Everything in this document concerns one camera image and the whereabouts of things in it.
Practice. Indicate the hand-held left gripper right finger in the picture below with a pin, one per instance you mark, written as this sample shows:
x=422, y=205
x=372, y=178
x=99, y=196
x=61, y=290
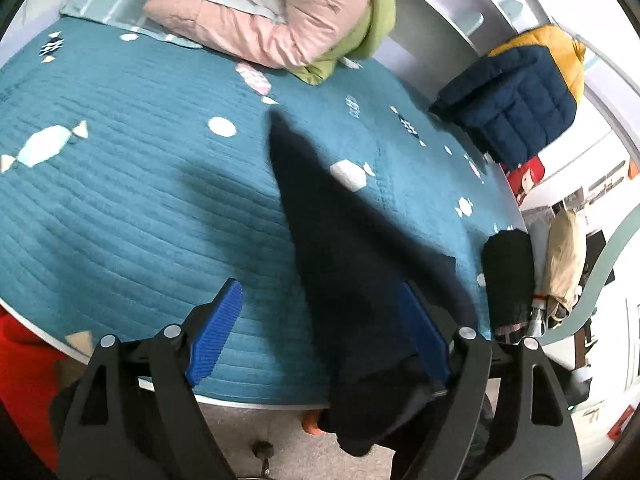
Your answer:
x=425, y=340

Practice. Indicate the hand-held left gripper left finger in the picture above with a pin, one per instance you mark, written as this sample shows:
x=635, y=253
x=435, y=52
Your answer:
x=215, y=335

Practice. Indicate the dark denim jacket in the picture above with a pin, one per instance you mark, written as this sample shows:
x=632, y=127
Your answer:
x=340, y=260

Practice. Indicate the tan cushion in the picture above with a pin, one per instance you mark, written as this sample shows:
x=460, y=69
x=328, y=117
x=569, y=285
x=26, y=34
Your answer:
x=564, y=265

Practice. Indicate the black chair caster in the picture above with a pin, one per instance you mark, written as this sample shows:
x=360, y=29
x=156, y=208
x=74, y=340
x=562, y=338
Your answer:
x=263, y=452

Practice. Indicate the orange object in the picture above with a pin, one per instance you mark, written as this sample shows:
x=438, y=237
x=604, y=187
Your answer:
x=312, y=424

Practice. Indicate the teal quilted bed cover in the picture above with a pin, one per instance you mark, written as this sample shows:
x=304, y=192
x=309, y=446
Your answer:
x=125, y=210

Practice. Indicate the red cartoon bag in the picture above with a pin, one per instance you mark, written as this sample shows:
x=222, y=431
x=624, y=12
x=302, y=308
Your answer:
x=527, y=180

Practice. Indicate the red cloth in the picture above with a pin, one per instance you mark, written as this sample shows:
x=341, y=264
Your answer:
x=25, y=375

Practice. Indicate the yellow navy puffer jacket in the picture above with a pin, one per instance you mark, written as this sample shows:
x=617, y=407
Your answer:
x=515, y=100

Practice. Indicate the lilac shelf unit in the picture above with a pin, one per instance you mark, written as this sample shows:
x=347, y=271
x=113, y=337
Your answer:
x=440, y=25

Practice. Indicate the pink duvet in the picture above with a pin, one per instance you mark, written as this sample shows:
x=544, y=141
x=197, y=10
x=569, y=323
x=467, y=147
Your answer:
x=280, y=25

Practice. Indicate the green duvet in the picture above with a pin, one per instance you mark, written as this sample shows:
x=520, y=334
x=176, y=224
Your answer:
x=370, y=25

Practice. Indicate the striped pillow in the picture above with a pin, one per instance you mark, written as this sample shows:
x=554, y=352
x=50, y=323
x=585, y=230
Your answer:
x=110, y=2

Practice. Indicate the teal loft bed frame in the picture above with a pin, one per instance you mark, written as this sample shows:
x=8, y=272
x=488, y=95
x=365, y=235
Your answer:
x=600, y=270

